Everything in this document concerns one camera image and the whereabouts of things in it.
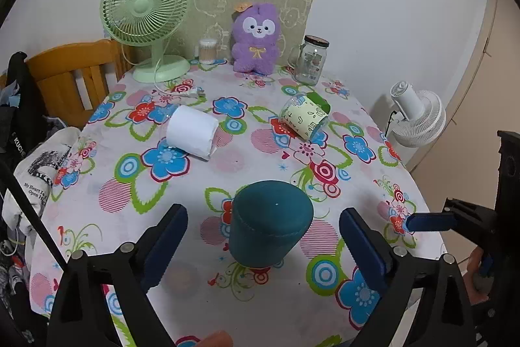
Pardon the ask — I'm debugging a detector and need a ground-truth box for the dark teal cup yellow rim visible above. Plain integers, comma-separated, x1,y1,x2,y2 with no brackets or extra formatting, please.
228,180,314,269

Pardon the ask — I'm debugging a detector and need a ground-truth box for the pale yellow patterned cup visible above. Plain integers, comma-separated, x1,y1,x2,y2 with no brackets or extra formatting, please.
279,92,329,141

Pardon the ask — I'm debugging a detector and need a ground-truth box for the white paper wrapped cup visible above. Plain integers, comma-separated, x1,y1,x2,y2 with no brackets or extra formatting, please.
166,105,219,160

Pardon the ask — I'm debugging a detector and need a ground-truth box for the person's right hand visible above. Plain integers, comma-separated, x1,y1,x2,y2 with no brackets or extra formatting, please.
463,247,494,306

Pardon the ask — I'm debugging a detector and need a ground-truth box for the white small fan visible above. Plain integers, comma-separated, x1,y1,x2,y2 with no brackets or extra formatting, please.
390,80,446,148

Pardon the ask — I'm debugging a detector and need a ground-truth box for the white printed tote bag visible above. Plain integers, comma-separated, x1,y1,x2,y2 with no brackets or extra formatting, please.
2,127,80,245

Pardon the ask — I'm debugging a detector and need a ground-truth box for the green plastic lid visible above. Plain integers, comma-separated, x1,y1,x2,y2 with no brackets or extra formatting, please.
307,92,332,114

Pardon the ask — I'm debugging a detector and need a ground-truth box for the floral tablecloth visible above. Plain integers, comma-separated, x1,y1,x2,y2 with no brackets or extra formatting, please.
42,65,444,346

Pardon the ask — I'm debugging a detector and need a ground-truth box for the black bag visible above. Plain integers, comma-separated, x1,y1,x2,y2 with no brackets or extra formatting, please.
1,52,67,171

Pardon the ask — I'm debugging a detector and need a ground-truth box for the glass jar dark lid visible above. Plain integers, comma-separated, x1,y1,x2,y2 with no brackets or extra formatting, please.
287,34,330,86

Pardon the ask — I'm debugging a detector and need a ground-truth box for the orange wooden chair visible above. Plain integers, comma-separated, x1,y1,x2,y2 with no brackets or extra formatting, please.
26,39,130,128

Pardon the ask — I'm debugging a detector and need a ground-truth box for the purple plush bunny toy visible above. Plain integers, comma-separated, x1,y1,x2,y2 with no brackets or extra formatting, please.
231,3,280,76

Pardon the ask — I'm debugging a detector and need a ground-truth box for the cotton swab container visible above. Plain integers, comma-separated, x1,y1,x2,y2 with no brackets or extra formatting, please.
198,39,218,65

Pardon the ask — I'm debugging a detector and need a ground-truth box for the green desk fan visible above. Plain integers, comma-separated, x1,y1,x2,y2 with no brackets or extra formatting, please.
99,0,191,84

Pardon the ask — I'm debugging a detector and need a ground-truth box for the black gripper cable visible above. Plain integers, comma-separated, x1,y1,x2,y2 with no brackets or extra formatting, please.
0,163,68,271

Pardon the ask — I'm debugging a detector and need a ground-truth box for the patterned green wall board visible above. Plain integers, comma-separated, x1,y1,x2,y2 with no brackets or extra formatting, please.
167,0,314,65

